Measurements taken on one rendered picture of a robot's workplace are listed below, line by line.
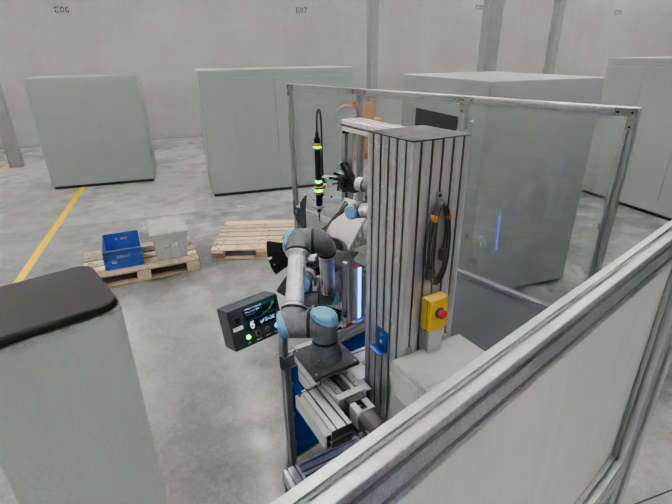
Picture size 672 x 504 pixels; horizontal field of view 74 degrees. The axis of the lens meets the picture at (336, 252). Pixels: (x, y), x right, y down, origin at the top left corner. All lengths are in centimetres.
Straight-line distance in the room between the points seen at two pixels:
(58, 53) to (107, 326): 1461
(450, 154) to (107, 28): 1347
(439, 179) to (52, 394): 142
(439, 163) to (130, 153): 843
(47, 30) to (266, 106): 807
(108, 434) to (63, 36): 1459
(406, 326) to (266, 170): 669
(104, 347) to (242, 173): 794
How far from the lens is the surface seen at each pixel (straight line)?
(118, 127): 954
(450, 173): 158
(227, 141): 799
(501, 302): 287
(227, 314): 203
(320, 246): 211
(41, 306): 19
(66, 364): 19
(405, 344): 174
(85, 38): 1466
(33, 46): 1489
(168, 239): 537
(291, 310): 195
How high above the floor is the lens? 228
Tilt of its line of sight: 24 degrees down
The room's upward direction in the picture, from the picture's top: 1 degrees counter-clockwise
